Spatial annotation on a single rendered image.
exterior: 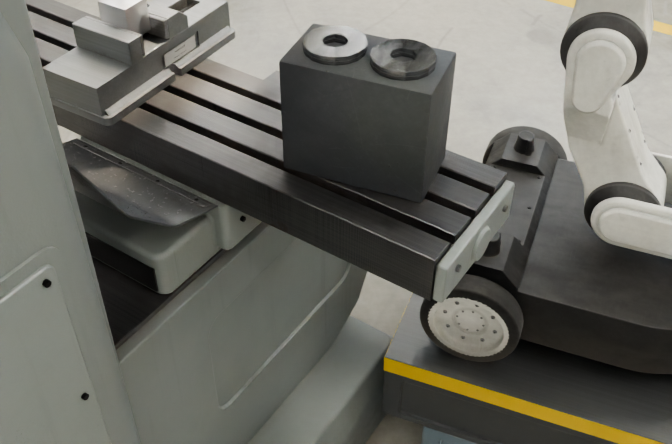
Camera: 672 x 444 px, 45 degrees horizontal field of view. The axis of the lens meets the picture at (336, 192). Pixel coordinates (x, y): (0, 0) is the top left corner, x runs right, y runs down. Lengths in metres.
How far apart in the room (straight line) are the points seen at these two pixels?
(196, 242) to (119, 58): 0.33
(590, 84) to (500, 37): 2.15
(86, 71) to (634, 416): 1.18
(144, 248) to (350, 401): 0.76
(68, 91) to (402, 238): 0.61
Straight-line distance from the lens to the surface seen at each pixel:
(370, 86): 1.10
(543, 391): 1.70
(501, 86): 3.28
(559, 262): 1.71
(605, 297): 1.66
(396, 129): 1.12
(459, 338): 1.70
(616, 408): 1.72
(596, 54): 1.45
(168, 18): 1.44
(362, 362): 1.95
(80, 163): 1.41
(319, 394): 1.90
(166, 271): 1.31
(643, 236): 1.66
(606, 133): 1.59
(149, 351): 1.35
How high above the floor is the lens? 1.73
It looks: 40 degrees down
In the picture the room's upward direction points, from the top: straight up
